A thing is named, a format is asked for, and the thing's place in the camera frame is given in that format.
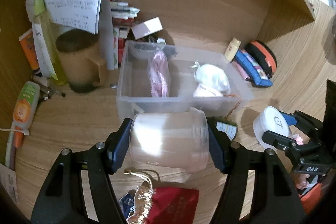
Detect white cloth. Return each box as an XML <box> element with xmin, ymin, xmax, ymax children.
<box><xmin>194</xmin><ymin>64</ymin><xmax>231</xmax><ymax>96</ymax></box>

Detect white receipt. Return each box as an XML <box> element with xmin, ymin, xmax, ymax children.
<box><xmin>0</xmin><ymin>164</ymin><xmax>19</xmax><ymax>204</ymax></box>

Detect person's right hand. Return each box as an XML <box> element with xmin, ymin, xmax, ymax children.
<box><xmin>290</xmin><ymin>134</ymin><xmax>310</xmax><ymax>190</ymax></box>

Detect blue patchwork pencil case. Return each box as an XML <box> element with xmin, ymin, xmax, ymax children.
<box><xmin>235</xmin><ymin>50</ymin><xmax>273</xmax><ymax>88</ymax></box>

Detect cream lotion bottle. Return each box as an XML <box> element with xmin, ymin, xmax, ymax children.
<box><xmin>224</xmin><ymin>38</ymin><xmax>241</xmax><ymax>62</ymax></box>

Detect yellow-green spray bottle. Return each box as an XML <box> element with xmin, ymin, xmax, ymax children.
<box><xmin>33</xmin><ymin>0</ymin><xmax>67</xmax><ymax>86</ymax></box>

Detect white cable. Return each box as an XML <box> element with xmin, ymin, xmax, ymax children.
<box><xmin>0</xmin><ymin>126</ymin><xmax>30</xmax><ymax>136</ymax></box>

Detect pink beaded rope bag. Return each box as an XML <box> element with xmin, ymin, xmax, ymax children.
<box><xmin>147</xmin><ymin>51</ymin><xmax>170</xmax><ymax>97</ymax></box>

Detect small white pink box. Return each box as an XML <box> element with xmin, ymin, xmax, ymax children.
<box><xmin>131</xmin><ymin>17</ymin><xmax>163</xmax><ymax>40</ymax></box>

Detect hand sanitizer bottle orange label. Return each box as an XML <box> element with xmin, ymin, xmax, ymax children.
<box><xmin>13</xmin><ymin>81</ymin><xmax>41</xmax><ymax>130</ymax></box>

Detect white paper sheets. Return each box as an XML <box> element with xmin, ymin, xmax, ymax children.
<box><xmin>25</xmin><ymin>0</ymin><xmax>116</xmax><ymax>71</ymax></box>

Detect stack of books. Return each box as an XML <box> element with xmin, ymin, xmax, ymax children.
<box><xmin>109</xmin><ymin>0</ymin><xmax>140</xmax><ymax>69</ymax></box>

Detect white round lidded container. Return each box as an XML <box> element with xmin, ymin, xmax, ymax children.
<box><xmin>253</xmin><ymin>106</ymin><xmax>291</xmax><ymax>149</ymax></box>

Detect grey bowl with trinkets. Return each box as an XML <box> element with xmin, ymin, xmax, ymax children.
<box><xmin>129</xmin><ymin>35</ymin><xmax>166</xmax><ymax>60</ymax></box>

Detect orange pen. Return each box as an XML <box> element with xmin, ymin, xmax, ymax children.
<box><xmin>5</xmin><ymin>121</ymin><xmax>26</xmax><ymax>170</ymax></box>

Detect pens on desk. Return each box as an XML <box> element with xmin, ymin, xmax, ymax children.
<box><xmin>31</xmin><ymin>73</ymin><xmax>66</xmax><ymax>103</ymax></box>

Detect small blue foil packet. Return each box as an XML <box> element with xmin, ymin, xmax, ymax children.
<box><xmin>118</xmin><ymin>192</ymin><xmax>134</xmax><ymax>219</ymax></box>

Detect clear jar cotton pads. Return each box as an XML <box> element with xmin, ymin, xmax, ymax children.
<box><xmin>129</xmin><ymin>107</ymin><xmax>210</xmax><ymax>172</ymax></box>

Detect pink flat case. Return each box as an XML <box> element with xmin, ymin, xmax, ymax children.
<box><xmin>232</xmin><ymin>61</ymin><xmax>252</xmax><ymax>82</ymax></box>

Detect orange tube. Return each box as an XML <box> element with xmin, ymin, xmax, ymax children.
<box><xmin>19</xmin><ymin>28</ymin><xmax>39</xmax><ymax>71</ymax></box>

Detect red velvet drawstring pouch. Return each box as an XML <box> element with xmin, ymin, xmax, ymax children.
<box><xmin>124</xmin><ymin>169</ymin><xmax>199</xmax><ymax>224</ymax></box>

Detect brown ceramic mug with lid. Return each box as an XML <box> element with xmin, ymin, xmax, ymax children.
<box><xmin>56</xmin><ymin>29</ymin><xmax>107</xmax><ymax>93</ymax></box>

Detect black orange round pouch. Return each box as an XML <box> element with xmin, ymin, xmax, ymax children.
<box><xmin>244</xmin><ymin>40</ymin><xmax>277</xmax><ymax>78</ymax></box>

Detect dark green spray bottle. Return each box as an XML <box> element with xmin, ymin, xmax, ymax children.
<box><xmin>209</xmin><ymin>116</ymin><xmax>238</xmax><ymax>141</ymax></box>

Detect clear plastic storage bin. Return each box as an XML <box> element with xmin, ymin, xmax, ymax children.
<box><xmin>116</xmin><ymin>40</ymin><xmax>253</xmax><ymax>121</ymax></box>

